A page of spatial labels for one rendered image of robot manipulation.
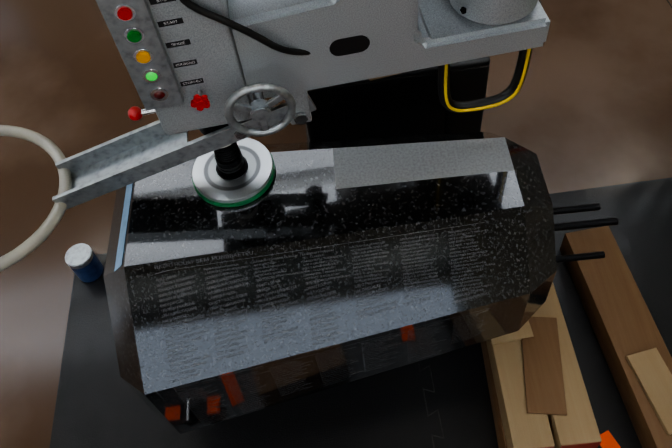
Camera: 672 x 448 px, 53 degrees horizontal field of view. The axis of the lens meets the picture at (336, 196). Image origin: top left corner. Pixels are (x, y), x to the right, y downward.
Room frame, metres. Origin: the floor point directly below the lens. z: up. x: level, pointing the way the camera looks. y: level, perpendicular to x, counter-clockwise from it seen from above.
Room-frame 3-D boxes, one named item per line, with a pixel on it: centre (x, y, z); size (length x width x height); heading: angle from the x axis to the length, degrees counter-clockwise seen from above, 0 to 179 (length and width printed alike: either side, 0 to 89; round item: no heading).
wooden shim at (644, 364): (0.61, -0.89, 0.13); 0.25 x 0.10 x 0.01; 7
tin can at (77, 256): (1.41, 0.98, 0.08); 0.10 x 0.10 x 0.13
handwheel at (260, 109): (1.02, 0.13, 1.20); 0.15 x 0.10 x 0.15; 93
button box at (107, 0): (1.01, 0.32, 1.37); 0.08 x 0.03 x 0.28; 93
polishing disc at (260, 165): (1.13, 0.26, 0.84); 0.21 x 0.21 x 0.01
